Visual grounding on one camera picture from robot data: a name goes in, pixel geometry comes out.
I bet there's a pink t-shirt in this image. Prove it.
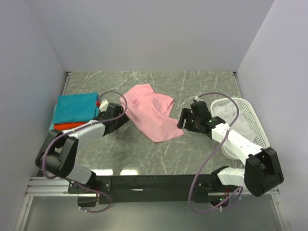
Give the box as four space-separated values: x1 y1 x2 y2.
120 84 184 142

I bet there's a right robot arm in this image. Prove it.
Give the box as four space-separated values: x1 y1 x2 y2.
177 101 284 197

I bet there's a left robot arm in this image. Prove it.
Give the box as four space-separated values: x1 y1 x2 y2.
35 103 129 193

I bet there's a white t-shirt in basket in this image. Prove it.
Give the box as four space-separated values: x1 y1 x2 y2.
214 101 256 142

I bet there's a teal folded t-shirt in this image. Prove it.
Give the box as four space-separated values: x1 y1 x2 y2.
49 92 99 130

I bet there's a white plastic basket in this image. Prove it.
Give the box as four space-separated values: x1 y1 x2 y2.
210 97 270 163

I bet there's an orange folded t-shirt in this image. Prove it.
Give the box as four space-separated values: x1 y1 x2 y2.
53 122 86 131

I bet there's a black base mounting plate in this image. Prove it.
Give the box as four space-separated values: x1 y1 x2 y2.
67 174 241 209

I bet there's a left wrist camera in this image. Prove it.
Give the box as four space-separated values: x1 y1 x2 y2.
96 99 109 112

